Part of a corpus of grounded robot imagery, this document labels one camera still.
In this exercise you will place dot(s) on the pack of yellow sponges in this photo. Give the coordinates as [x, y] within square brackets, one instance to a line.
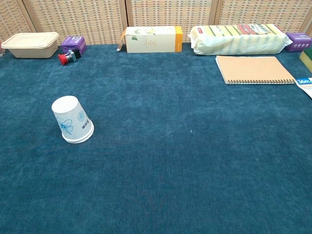
[234, 40]

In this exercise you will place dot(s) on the correction tape blister pack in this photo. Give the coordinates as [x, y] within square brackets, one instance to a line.
[306, 85]

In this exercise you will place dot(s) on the beige lidded food container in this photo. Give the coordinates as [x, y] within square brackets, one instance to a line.
[30, 46]

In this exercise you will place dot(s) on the white orange tea box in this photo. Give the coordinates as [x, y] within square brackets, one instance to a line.
[151, 40]

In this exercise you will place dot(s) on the white paper cup blue flower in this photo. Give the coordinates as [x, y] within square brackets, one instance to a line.
[78, 142]
[67, 114]

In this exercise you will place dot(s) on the brown spiral notebook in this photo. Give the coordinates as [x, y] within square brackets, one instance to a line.
[253, 69]

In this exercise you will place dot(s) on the woven folding screen panel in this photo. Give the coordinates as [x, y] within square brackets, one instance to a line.
[78, 17]
[170, 12]
[11, 17]
[263, 11]

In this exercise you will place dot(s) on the blue table cloth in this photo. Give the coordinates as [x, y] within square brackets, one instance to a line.
[156, 146]

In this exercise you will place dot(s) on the green yellow scouring sponge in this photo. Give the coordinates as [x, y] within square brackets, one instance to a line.
[307, 58]

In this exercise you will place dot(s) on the small purple box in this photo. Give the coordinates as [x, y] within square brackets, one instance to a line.
[73, 44]
[298, 41]

